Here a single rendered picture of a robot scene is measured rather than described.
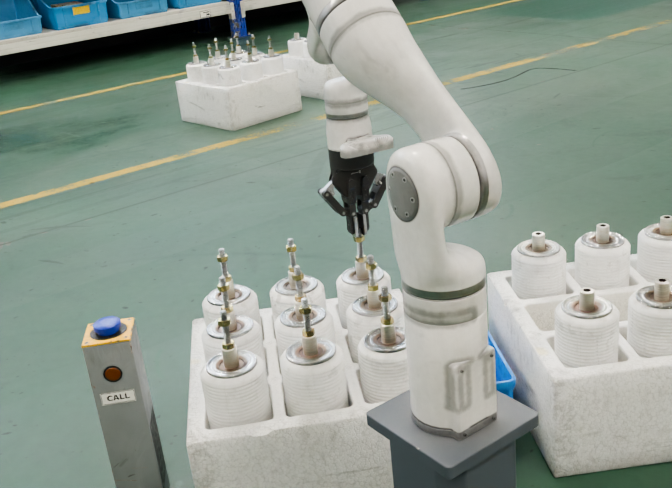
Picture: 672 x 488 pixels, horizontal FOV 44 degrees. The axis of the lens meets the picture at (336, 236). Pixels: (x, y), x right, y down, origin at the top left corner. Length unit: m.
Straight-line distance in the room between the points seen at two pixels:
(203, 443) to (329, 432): 0.18
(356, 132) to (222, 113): 2.27
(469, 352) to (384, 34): 0.35
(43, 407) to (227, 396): 0.62
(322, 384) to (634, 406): 0.48
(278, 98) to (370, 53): 2.78
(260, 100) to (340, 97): 2.31
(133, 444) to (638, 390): 0.77
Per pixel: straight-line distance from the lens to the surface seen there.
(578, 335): 1.32
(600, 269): 1.56
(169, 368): 1.79
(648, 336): 1.37
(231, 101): 3.54
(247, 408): 1.24
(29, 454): 1.65
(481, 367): 0.94
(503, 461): 1.01
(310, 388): 1.23
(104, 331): 1.26
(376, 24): 0.93
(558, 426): 1.34
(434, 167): 0.83
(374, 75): 0.93
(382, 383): 1.25
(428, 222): 0.84
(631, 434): 1.40
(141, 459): 1.36
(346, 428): 1.24
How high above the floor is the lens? 0.87
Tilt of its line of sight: 22 degrees down
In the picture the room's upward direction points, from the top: 6 degrees counter-clockwise
